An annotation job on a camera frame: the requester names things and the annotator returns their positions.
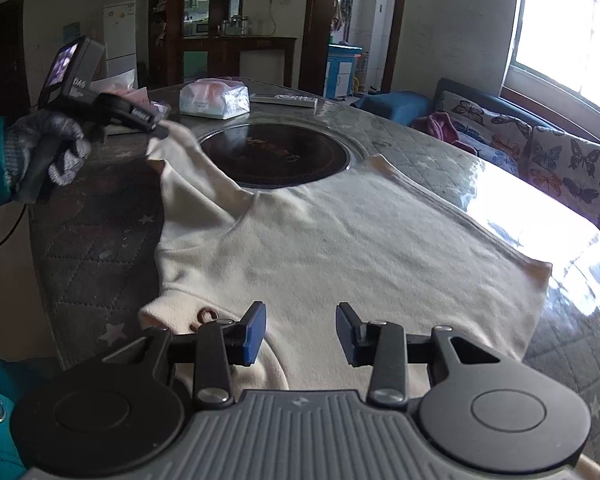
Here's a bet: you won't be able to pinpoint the glass jars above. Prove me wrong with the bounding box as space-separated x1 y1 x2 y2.
218 14 254 37

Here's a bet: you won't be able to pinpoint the white remote control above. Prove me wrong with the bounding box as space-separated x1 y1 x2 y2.
250 92 319 110

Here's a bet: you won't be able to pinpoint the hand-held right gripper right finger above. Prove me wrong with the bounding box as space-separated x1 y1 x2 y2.
335 302 501 408

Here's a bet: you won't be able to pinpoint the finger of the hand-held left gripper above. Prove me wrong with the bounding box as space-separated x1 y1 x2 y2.
128 102 170 140

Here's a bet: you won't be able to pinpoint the black round induction cooker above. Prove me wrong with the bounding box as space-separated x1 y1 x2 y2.
198 124 352 190

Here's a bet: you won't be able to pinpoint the blue sofa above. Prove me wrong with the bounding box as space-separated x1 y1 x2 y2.
351 77 600 233

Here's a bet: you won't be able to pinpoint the dark wooden door frame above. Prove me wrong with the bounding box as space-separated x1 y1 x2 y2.
299 0 411 99

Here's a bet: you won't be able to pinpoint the pink cloth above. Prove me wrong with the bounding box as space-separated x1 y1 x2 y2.
412 112 481 157

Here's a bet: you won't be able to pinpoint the butterfly print cushion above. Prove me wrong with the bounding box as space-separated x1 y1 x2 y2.
527 126 600 227
437 91 534 172

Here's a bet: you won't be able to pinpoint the white refrigerator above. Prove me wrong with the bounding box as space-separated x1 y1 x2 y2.
101 1 139 86

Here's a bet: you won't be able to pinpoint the cream knit shirt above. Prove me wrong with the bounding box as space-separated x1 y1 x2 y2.
139 120 553 396

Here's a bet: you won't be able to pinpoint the dark wooden door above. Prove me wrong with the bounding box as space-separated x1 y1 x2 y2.
0 0 31 123

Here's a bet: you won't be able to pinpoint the dark wooden cabinet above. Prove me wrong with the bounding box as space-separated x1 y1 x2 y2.
148 0 299 92

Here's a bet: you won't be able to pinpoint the pink plastic bag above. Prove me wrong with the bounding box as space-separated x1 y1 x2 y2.
107 86 172 122

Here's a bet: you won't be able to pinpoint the black cable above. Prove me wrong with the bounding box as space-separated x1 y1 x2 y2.
0 202 29 262

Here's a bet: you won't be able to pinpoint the white tissue pack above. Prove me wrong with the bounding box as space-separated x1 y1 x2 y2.
179 78 251 120

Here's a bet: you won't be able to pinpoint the blue storage cabinet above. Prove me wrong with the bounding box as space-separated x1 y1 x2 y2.
326 44 364 100

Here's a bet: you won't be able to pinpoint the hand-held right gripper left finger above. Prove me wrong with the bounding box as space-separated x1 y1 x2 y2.
102 301 268 408

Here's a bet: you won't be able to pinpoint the person's left hand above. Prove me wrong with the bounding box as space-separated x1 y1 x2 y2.
4 109 92 192

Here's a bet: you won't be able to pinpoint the window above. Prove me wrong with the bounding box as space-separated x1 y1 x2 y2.
501 0 600 114

